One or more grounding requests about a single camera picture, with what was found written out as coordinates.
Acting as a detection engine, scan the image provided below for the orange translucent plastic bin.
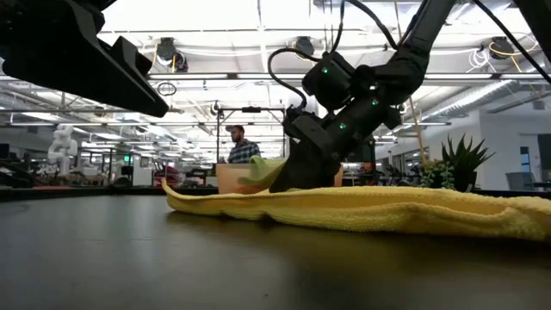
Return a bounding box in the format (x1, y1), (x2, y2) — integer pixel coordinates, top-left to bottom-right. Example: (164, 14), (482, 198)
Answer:
(214, 162), (344, 195)

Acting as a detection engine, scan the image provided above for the standing person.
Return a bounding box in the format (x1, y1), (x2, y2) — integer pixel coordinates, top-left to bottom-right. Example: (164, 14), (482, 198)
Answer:
(225, 124), (262, 164)

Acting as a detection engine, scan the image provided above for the yellow power cable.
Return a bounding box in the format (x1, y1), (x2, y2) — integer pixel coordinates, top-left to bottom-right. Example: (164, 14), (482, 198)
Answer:
(407, 96), (428, 167)

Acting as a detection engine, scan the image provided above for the black camera stand frame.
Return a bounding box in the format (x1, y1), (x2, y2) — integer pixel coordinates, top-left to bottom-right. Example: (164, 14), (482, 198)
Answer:
(214, 106), (288, 164)

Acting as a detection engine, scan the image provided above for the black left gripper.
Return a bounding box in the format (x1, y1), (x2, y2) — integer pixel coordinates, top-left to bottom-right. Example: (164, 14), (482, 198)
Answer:
(0, 0), (170, 118)

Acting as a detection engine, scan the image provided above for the green artificial succulent plant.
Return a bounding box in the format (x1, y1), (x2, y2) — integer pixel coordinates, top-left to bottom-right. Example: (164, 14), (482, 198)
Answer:
(419, 133), (495, 194)

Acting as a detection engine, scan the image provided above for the green microfiber towel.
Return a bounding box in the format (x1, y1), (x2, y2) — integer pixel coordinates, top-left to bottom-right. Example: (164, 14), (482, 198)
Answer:
(238, 155), (288, 190)

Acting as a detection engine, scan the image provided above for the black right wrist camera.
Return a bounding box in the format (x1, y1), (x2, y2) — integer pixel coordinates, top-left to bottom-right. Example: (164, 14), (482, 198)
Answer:
(284, 111), (333, 150)

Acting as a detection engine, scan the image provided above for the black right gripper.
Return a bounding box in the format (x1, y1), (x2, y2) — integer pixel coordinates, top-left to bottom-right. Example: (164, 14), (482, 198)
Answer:
(269, 96), (401, 194)

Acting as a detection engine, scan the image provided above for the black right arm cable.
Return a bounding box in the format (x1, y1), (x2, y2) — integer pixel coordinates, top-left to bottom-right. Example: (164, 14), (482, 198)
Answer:
(266, 0), (399, 109)

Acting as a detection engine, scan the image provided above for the black ceiling cord reel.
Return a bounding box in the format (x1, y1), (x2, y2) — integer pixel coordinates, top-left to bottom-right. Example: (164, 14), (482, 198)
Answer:
(489, 36), (516, 60)
(294, 35), (316, 57)
(155, 36), (189, 73)

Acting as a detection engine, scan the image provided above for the yellow microfiber towel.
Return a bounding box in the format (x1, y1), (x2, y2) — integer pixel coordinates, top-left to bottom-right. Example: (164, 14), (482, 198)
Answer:
(161, 178), (551, 243)

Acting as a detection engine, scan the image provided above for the thin black cable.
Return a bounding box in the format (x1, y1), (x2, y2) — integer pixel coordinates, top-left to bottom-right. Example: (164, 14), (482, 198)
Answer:
(472, 0), (551, 85)

